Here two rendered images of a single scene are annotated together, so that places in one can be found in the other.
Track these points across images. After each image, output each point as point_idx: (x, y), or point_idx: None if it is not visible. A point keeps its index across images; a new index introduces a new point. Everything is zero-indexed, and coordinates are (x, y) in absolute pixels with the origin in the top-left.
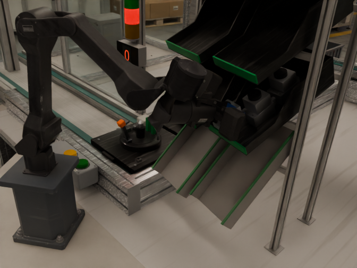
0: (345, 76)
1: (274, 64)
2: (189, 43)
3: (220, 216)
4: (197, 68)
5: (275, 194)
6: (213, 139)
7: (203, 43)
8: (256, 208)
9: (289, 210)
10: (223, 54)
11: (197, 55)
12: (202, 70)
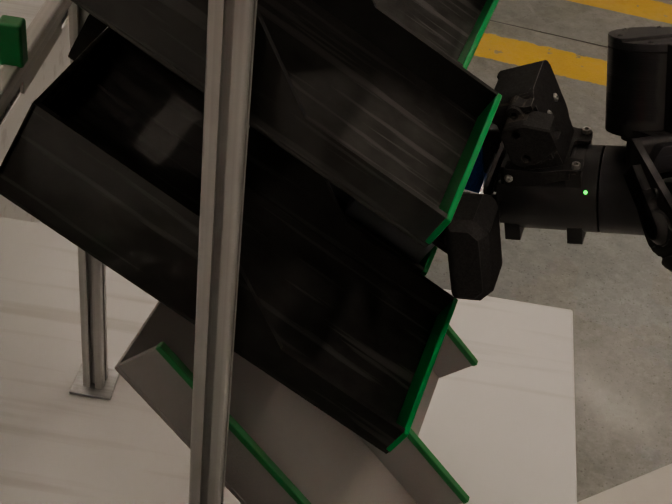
0: None
1: None
2: (390, 161)
3: (424, 403)
4: (645, 31)
5: (20, 477)
6: (271, 404)
7: (379, 114)
8: (136, 496)
9: (83, 423)
10: None
11: (499, 94)
12: (631, 30)
